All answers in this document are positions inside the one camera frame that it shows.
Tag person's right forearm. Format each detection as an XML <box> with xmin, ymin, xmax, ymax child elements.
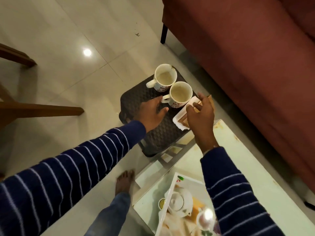
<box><xmin>199</xmin><ymin>146</ymin><xmax>286</xmax><ymax>236</ymax></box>

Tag white paper napkins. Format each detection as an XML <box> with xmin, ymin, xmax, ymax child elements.
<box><xmin>172</xmin><ymin>95</ymin><xmax>200</xmax><ymax>131</ymax></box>

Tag wooden napkin holder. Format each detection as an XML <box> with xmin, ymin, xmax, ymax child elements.
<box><xmin>181</xmin><ymin>94</ymin><xmax>215</xmax><ymax>128</ymax></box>

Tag white floral tray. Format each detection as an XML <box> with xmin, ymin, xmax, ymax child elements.
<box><xmin>154</xmin><ymin>172</ymin><xmax>221</xmax><ymax>236</ymax></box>

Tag white floral mug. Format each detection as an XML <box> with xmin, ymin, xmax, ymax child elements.
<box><xmin>161</xmin><ymin>81</ymin><xmax>193</xmax><ymax>108</ymax></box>
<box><xmin>146</xmin><ymin>64</ymin><xmax>178</xmax><ymax>92</ymax></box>

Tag red sofa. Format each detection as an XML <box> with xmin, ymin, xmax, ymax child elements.
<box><xmin>160</xmin><ymin>0</ymin><xmax>315</xmax><ymax>210</ymax></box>

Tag person's left hand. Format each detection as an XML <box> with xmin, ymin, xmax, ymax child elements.
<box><xmin>133</xmin><ymin>95</ymin><xmax>170</xmax><ymax>133</ymax></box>

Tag person's right hand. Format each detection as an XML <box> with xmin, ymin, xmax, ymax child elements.
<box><xmin>186</xmin><ymin>92</ymin><xmax>220</xmax><ymax>154</ymax></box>

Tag person's left leg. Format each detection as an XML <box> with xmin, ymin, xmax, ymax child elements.
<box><xmin>83</xmin><ymin>169</ymin><xmax>135</xmax><ymax>236</ymax></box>

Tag dark plastic stool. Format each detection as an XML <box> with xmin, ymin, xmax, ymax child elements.
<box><xmin>119</xmin><ymin>66</ymin><xmax>200</xmax><ymax>158</ymax></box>

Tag wooden armchair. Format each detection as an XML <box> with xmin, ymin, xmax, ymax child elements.
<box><xmin>0</xmin><ymin>43</ymin><xmax>85</xmax><ymax>181</ymax></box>

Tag person's left forearm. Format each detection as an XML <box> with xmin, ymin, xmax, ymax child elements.
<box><xmin>0</xmin><ymin>120</ymin><xmax>147</xmax><ymax>236</ymax></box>

